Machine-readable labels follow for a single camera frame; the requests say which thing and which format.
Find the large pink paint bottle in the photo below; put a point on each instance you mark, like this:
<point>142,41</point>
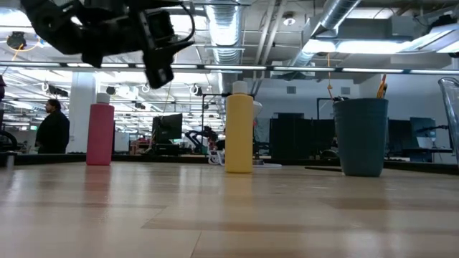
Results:
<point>100,136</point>

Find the large yellow paint bottle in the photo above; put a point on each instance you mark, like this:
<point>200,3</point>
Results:
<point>239,136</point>

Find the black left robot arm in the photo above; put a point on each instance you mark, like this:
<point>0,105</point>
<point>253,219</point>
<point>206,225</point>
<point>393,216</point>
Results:
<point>71,32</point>

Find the black background robot arm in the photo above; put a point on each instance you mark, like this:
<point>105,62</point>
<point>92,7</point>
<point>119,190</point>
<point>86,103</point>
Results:
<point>199,138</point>

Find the black monitor on desk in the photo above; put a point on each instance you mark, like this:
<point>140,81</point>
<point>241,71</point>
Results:
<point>168,127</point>

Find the person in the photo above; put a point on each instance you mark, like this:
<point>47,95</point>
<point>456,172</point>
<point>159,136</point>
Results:
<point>219,143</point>
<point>54,129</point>

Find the dark partition panels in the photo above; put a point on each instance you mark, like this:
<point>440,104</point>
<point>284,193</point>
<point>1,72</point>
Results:
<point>297,136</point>

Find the blue-grey plastic cup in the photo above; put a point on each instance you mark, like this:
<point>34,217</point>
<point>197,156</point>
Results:
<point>360,139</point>

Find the blue-lit background monitor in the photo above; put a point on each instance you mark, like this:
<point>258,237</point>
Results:
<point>423,130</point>

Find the clear plastic bin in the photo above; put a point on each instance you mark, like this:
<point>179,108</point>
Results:
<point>452,107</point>

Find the silver ventilation duct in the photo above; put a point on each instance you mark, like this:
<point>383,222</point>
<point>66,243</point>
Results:
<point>224,25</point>

